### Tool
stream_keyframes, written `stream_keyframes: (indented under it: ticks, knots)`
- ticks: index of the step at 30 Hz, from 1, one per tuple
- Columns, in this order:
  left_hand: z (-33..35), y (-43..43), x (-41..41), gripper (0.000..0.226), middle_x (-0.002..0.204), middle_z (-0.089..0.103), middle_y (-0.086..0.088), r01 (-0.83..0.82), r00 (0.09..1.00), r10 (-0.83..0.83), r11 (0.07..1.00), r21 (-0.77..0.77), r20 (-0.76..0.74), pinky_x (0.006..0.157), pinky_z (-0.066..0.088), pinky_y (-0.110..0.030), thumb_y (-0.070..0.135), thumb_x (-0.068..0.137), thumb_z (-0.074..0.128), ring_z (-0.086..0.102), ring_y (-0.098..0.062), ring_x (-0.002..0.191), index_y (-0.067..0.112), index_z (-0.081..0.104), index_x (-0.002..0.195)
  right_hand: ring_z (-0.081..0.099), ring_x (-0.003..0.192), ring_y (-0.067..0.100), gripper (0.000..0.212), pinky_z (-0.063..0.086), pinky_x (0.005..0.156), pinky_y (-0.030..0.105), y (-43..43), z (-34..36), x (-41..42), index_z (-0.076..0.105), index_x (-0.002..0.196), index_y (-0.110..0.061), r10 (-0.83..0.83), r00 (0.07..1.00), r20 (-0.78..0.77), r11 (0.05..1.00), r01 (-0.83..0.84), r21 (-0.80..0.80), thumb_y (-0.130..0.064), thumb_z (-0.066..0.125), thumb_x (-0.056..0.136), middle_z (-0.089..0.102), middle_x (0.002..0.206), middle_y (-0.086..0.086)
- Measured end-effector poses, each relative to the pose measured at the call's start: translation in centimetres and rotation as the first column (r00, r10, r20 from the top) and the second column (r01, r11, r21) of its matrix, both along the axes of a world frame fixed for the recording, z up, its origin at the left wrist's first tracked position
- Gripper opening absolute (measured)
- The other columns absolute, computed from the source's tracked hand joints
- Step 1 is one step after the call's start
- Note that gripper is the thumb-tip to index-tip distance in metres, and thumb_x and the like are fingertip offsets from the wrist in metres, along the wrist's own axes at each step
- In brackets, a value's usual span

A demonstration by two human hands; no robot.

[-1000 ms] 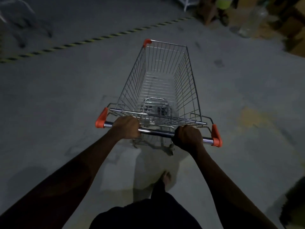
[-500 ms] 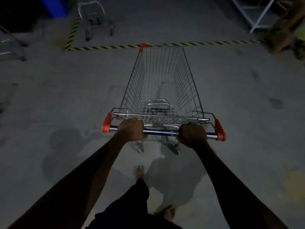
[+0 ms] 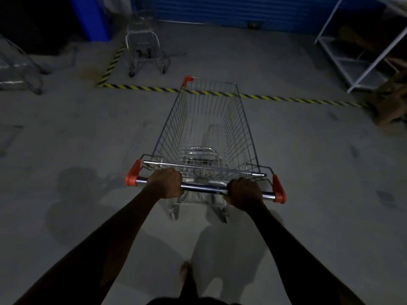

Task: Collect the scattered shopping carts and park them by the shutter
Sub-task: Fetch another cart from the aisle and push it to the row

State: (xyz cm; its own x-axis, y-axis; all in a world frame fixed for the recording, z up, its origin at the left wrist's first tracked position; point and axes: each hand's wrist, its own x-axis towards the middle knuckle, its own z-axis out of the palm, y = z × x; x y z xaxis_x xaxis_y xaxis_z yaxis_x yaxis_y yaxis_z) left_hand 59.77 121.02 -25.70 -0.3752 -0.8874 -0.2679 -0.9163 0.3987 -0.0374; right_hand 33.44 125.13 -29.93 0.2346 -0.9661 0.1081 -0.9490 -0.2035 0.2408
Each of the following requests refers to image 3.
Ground person's left hand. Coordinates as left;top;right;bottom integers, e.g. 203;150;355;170
145;167;185;201

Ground person's right hand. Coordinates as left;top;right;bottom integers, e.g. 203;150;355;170
223;177;268;214

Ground person's right forearm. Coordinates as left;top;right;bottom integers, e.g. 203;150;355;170
251;205;366;305

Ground person's left forearm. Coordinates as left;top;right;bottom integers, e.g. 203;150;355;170
14;190;159;305

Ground person's left foot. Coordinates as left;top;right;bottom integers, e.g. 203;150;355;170
179;260;193;283

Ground person's dark clothing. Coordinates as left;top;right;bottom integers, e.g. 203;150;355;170
152;273;242;305

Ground white metal rack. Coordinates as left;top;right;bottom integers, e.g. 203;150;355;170
314;0;407;94

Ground blue plastic trash bin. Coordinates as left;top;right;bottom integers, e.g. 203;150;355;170
67;0;112;42

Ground blue roller shutter door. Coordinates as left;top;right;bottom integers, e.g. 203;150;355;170
133;0;385;34

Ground large black box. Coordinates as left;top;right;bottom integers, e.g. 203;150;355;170
0;0;78;56

